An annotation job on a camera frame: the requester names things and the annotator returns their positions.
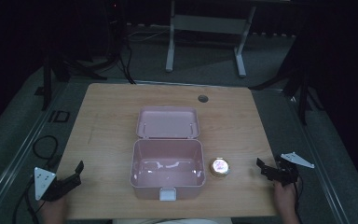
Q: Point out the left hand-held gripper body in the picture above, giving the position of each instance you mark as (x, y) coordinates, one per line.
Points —
(45, 182)

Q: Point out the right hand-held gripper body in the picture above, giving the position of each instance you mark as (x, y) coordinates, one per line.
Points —
(287, 172)

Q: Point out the round gold tin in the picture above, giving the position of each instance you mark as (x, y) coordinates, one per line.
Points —
(219, 167)

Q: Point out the pink plastic storage box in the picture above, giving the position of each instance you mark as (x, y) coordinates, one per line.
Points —
(167, 155)

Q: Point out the person's right hand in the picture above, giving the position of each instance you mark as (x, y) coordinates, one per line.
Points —
(286, 199)

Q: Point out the person's left hand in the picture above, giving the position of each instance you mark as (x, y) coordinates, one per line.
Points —
(54, 211)

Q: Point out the black metal stand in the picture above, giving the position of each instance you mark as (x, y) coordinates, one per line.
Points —
(47, 84)
(303, 93)

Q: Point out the black floor socket frame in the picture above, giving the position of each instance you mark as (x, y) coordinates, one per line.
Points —
(56, 116)

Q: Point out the white metal desk frame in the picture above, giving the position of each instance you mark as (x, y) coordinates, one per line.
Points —
(209, 24)

